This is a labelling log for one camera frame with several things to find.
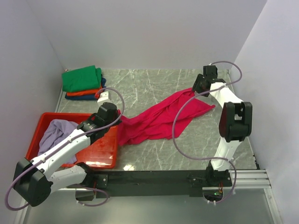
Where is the pink red t-shirt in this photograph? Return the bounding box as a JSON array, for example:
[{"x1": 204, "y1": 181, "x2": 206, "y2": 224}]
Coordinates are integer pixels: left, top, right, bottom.
[{"x1": 117, "y1": 88, "x2": 215, "y2": 146}]

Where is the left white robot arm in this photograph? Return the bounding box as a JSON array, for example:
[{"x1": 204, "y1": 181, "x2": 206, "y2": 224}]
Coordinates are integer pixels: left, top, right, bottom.
[{"x1": 12, "y1": 102, "x2": 120, "y2": 207}]

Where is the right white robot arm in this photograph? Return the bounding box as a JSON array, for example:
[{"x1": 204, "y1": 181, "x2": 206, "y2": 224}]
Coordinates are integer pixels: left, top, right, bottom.
[{"x1": 192, "y1": 65, "x2": 253, "y2": 186}]

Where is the folded navy t-shirt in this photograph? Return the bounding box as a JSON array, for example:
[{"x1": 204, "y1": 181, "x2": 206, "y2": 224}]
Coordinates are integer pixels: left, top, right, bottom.
[{"x1": 65, "y1": 77, "x2": 106, "y2": 101}]

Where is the folded orange t-shirt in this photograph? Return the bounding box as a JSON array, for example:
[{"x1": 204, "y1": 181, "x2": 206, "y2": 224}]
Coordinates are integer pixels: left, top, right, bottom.
[{"x1": 66, "y1": 86, "x2": 102, "y2": 97}]

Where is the folded green t-shirt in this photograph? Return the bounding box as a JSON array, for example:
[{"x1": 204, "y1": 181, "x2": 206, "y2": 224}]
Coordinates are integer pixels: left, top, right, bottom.
[{"x1": 62, "y1": 65, "x2": 102, "y2": 92}]

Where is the red plastic bin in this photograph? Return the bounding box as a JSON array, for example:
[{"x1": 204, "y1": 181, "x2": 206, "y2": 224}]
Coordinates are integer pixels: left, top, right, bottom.
[{"x1": 25, "y1": 112, "x2": 118, "y2": 168}]

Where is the lavender t-shirt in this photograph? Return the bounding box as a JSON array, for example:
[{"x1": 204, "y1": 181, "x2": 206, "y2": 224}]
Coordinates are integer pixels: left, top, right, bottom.
[{"x1": 37, "y1": 119, "x2": 78, "y2": 156}]

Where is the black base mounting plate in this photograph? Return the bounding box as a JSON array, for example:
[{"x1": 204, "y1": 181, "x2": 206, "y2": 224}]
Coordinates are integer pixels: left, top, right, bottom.
[{"x1": 79, "y1": 170, "x2": 232, "y2": 197}]

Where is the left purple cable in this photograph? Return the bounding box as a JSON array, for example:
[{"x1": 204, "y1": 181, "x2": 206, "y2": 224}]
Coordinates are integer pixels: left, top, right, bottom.
[{"x1": 5, "y1": 87, "x2": 126, "y2": 211}]

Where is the purple cable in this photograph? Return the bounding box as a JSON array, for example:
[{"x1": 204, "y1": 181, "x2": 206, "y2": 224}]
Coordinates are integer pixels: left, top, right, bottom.
[
  {"x1": 5, "y1": 87, "x2": 126, "y2": 211},
  {"x1": 171, "y1": 60, "x2": 243, "y2": 205}
]

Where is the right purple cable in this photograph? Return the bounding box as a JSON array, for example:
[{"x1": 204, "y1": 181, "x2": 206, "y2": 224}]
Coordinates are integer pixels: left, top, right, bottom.
[{"x1": 171, "y1": 60, "x2": 243, "y2": 205}]

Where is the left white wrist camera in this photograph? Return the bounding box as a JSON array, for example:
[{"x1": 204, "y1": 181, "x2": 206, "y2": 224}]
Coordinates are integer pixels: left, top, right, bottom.
[{"x1": 95, "y1": 91, "x2": 111, "y2": 105}]

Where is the aluminium rail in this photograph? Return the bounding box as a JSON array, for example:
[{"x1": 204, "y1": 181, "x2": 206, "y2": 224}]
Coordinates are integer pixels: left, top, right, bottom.
[{"x1": 202, "y1": 169, "x2": 273, "y2": 190}]

